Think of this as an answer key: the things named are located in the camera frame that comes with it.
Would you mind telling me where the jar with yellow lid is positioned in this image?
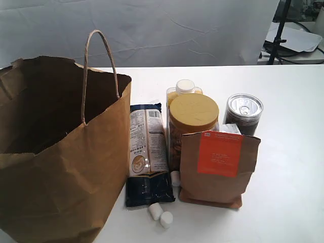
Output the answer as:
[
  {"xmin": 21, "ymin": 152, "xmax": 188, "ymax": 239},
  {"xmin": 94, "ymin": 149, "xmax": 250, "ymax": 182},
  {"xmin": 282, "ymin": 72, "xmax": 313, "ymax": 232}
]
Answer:
[{"xmin": 167, "ymin": 93, "xmax": 219, "ymax": 171}]

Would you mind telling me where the white marshmallow right front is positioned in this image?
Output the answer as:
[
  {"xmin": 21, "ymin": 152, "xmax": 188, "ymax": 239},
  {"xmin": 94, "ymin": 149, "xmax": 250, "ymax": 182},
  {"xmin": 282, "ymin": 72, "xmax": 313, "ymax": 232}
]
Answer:
[{"xmin": 160, "ymin": 211, "xmax": 173, "ymax": 229}]

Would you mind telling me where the clear can pull-tab lid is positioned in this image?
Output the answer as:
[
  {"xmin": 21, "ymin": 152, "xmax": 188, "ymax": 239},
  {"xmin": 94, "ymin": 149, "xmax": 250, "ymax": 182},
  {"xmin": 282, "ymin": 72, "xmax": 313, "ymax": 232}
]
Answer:
[{"xmin": 223, "ymin": 94, "xmax": 263, "ymax": 136}]

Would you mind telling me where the blue pasta package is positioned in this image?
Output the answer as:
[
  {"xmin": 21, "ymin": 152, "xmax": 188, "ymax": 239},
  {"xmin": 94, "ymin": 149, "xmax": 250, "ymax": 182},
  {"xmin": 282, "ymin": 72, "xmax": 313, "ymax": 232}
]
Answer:
[{"xmin": 126, "ymin": 103, "xmax": 175, "ymax": 208}]

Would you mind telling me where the white marshmallow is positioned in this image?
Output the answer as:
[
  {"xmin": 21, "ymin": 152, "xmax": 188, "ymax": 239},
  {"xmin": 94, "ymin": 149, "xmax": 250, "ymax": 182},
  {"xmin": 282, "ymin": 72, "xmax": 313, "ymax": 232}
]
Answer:
[
  {"xmin": 170, "ymin": 171, "xmax": 181, "ymax": 187},
  {"xmin": 160, "ymin": 211, "xmax": 173, "ymax": 229},
  {"xmin": 148, "ymin": 202, "xmax": 164, "ymax": 221}
]

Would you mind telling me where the large brown paper bag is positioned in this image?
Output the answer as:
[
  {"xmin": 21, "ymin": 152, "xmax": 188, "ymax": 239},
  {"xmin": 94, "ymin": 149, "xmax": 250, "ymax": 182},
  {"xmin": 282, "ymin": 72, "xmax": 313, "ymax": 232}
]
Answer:
[{"xmin": 0, "ymin": 29, "xmax": 132, "ymax": 243}]

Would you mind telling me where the black tripod stand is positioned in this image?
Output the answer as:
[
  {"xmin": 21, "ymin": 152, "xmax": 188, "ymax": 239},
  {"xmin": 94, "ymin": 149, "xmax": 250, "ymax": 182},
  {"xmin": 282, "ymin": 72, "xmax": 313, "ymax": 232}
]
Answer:
[{"xmin": 263, "ymin": 0, "xmax": 292, "ymax": 65}]

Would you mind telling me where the brown pouch with orange label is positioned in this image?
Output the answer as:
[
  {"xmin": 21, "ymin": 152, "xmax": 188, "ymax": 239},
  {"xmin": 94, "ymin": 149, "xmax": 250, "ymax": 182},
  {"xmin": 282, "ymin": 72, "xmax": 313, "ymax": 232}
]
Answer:
[{"xmin": 179, "ymin": 131, "xmax": 261, "ymax": 209}]

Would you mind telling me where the white marshmallow left front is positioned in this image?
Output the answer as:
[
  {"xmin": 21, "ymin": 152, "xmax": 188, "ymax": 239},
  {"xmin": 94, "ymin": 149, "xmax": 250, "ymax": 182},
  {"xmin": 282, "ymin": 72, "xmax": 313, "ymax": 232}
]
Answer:
[{"xmin": 148, "ymin": 202, "xmax": 164, "ymax": 221}]

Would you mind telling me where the clear bottle white cap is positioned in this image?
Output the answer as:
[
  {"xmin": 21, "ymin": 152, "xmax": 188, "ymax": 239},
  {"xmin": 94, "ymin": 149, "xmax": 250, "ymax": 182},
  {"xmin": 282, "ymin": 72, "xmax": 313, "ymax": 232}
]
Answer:
[{"xmin": 166, "ymin": 79, "xmax": 203, "ymax": 115}]

